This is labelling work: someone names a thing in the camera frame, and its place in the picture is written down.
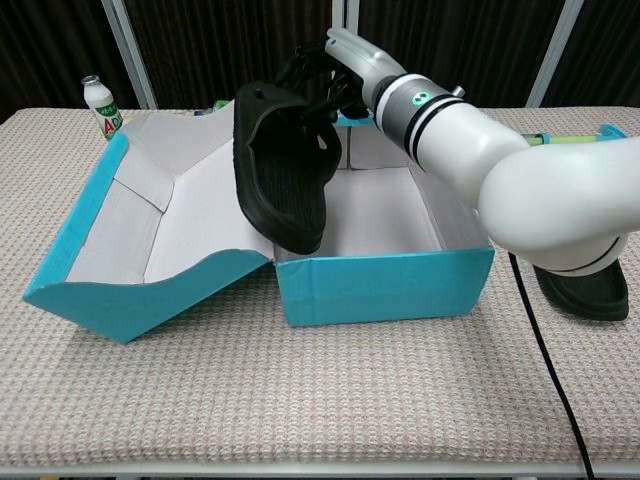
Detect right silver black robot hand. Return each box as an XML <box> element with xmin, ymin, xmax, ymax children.
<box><xmin>273</xmin><ymin>27</ymin><xmax>407</xmax><ymax>124</ymax></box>

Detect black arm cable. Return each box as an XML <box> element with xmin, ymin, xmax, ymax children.
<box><xmin>508</xmin><ymin>252</ymin><xmax>596</xmax><ymax>480</ymax></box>

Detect small white milk drink bottle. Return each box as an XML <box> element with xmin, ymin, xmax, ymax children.
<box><xmin>81</xmin><ymin>74</ymin><xmax>124</xmax><ymax>143</ymax></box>

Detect dark pleated curtain panel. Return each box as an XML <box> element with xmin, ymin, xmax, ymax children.
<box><xmin>542</xmin><ymin>0</ymin><xmax>640</xmax><ymax>108</ymax></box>
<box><xmin>355</xmin><ymin>0</ymin><xmax>569</xmax><ymax>108</ymax></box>
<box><xmin>0</xmin><ymin>0</ymin><xmax>137</xmax><ymax>122</ymax></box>
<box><xmin>124</xmin><ymin>0</ymin><xmax>335</xmax><ymax>109</ymax></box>

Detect black rubber slipper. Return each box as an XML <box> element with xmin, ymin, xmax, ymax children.
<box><xmin>232</xmin><ymin>81</ymin><xmax>344</xmax><ymax>256</ymax></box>
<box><xmin>532</xmin><ymin>259</ymin><xmax>630</xmax><ymax>323</ymax></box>

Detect beige woven table cloth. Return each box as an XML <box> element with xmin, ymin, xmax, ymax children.
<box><xmin>0</xmin><ymin>105</ymin><xmax>640</xmax><ymax>464</ymax></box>

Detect light blue cardboard shoe box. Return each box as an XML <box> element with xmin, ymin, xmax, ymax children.
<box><xmin>20</xmin><ymin>99</ymin><xmax>496</xmax><ymax>346</ymax></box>

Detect green toy pump blue handle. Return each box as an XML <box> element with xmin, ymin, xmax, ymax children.
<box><xmin>522</xmin><ymin>123</ymin><xmax>627</xmax><ymax>148</ymax></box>

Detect grey metal frame post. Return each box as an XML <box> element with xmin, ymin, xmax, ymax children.
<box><xmin>329</xmin><ymin>0</ymin><xmax>361</xmax><ymax>35</ymax></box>
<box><xmin>524</xmin><ymin>0</ymin><xmax>586</xmax><ymax>108</ymax></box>
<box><xmin>99</xmin><ymin>0</ymin><xmax>159</xmax><ymax>109</ymax></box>

